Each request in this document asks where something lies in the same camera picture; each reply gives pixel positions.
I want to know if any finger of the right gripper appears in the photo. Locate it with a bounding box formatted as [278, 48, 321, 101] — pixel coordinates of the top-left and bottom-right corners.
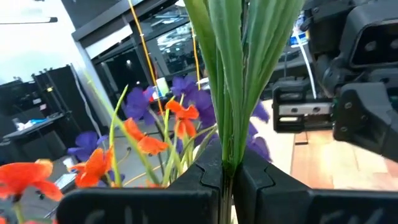
[334, 82, 398, 162]

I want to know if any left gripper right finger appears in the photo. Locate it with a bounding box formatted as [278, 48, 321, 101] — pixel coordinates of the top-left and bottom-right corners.
[233, 152, 398, 224]

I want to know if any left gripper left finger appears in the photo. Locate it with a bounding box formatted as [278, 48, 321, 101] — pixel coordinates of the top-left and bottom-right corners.
[55, 146, 223, 224]

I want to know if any orange artificial flower bunch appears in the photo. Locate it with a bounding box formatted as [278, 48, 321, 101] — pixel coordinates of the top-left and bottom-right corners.
[0, 0, 307, 224]

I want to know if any white cup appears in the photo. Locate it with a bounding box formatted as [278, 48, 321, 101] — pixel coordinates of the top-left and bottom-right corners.
[155, 77, 170, 98]

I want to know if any black workbench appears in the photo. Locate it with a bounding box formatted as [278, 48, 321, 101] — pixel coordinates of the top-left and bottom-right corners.
[0, 111, 68, 166]

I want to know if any black storage rack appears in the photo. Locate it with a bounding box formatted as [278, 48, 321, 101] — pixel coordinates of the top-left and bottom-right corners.
[30, 63, 94, 134]

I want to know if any white cable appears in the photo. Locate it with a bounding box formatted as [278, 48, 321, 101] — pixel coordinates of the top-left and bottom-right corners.
[294, 29, 318, 100]

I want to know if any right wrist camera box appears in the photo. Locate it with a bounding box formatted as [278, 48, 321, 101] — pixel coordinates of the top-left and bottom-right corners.
[340, 0, 398, 72]

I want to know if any yellow extension cable with plug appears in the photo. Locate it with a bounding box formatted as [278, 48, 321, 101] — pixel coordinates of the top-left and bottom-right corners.
[190, 26, 202, 91]

